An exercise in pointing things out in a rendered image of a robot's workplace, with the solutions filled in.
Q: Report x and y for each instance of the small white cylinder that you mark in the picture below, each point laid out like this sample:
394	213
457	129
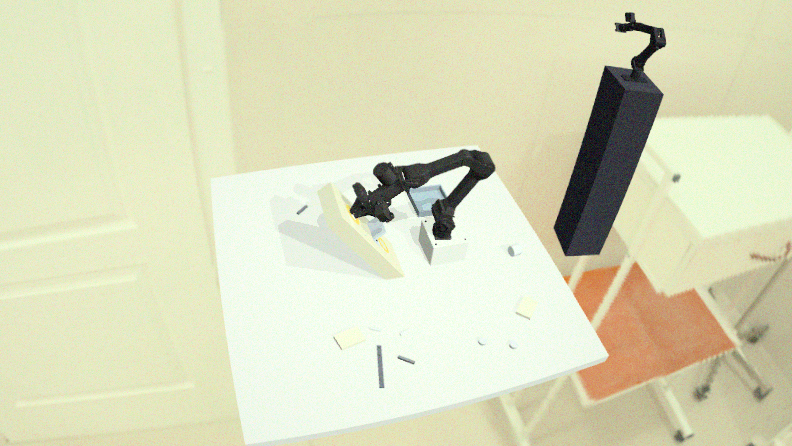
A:
514	249

